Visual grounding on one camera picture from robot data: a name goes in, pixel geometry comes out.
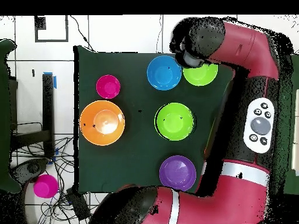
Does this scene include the pink cup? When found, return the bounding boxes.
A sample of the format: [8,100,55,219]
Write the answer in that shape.
[33,174,59,199]

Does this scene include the green cloth covered table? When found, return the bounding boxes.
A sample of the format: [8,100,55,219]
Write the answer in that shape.
[277,53,299,195]
[0,38,22,194]

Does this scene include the purple bowl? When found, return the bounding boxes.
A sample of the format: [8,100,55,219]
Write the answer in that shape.
[159,155,197,193]

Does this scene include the small green bowl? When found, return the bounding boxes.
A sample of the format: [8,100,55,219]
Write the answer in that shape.
[154,102,195,142]

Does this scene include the black power adapter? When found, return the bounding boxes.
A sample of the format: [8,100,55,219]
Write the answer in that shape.
[65,187,91,221]

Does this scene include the large green bowl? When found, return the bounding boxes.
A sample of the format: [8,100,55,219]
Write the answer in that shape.
[182,62,218,87]

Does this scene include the dark green table cloth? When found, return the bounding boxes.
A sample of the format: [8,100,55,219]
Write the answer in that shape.
[73,45,235,195]

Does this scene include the pink bowl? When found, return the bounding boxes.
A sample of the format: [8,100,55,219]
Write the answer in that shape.
[96,74,121,99]

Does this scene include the blue bowl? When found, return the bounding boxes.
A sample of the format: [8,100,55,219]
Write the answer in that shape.
[146,55,182,91]

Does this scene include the tangle of black cables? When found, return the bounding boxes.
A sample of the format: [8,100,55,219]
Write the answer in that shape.
[10,121,110,224]

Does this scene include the black grey base foot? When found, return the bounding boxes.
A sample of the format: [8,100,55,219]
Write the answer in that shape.
[10,157,50,186]

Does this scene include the black metal stool frame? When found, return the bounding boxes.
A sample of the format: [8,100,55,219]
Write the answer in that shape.
[10,73,55,159]

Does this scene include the large orange bowl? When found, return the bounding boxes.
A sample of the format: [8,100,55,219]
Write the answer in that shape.
[79,100,126,146]

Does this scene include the black cable with connector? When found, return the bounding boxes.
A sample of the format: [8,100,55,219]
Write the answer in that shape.
[69,15,95,53]

